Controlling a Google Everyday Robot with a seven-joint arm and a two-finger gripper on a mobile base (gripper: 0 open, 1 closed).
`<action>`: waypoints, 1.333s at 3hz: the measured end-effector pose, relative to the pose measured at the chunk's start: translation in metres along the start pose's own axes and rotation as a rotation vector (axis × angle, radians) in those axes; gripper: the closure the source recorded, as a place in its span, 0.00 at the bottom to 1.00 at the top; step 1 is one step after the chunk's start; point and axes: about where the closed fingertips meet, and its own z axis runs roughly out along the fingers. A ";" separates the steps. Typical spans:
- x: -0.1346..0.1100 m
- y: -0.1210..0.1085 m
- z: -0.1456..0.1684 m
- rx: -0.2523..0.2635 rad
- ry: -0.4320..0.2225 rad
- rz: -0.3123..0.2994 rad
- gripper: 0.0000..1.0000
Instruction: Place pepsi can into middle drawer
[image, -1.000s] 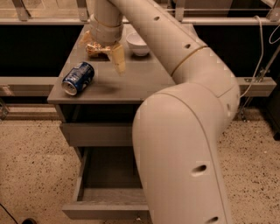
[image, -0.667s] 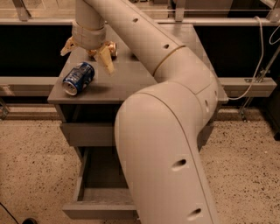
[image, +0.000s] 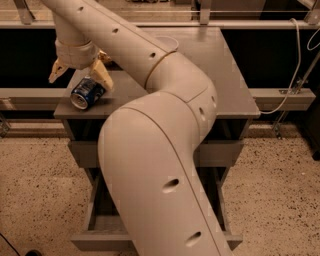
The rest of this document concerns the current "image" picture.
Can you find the metal railing frame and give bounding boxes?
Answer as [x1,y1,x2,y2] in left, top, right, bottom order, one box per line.
[0,0,320,31]

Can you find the white cable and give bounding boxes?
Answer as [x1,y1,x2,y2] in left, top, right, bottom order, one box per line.
[259,17,320,116]

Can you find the open grey lower drawer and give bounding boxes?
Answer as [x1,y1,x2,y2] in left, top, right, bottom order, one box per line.
[71,167,243,252]

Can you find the white ceramic bowl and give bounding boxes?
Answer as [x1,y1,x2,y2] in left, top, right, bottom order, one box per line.
[157,36,179,51]

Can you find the grey drawer cabinet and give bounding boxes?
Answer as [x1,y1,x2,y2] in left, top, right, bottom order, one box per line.
[54,27,259,180]

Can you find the blue pepsi can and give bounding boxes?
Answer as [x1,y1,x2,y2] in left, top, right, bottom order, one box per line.
[70,76,106,110]

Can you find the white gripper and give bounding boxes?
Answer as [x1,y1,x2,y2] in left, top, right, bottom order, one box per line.
[49,40,113,91]

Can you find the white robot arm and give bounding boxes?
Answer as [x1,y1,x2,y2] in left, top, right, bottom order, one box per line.
[42,0,234,256]

